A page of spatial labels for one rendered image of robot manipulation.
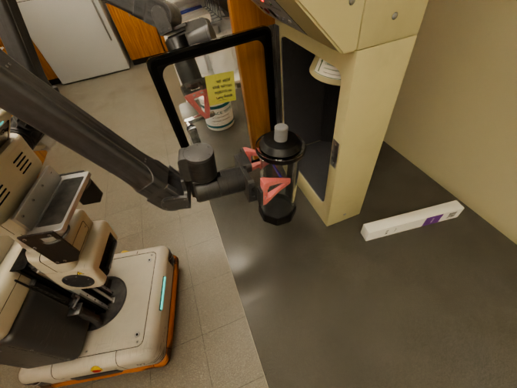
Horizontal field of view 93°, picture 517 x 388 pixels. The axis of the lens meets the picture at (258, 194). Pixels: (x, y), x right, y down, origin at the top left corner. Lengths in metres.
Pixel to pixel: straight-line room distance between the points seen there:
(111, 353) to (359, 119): 1.43
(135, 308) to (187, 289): 0.37
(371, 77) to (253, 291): 0.53
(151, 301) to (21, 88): 1.23
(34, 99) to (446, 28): 0.90
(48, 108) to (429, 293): 0.81
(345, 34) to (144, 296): 1.45
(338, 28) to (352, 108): 0.14
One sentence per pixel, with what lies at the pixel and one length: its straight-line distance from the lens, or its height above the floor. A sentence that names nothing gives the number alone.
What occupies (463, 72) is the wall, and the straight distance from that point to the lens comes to 0.89.
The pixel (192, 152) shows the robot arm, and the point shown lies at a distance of 0.49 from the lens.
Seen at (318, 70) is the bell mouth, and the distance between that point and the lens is 0.60.
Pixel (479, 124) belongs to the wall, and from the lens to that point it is 0.88.
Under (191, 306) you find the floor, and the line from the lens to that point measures 1.74.
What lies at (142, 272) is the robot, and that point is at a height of 0.28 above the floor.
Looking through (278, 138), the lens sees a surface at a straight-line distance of 0.52.
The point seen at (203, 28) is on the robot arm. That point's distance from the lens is 0.72.
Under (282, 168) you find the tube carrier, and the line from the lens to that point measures 0.52.
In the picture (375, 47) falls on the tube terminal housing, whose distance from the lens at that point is 0.48.
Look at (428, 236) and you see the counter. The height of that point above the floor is 0.94.
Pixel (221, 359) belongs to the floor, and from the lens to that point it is 1.62.
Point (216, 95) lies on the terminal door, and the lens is 0.70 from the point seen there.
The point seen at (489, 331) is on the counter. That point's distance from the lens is 0.76.
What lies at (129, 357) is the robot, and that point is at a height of 0.27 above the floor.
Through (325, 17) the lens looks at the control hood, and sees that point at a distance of 0.41.
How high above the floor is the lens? 1.56
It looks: 48 degrees down
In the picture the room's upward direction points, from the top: 9 degrees counter-clockwise
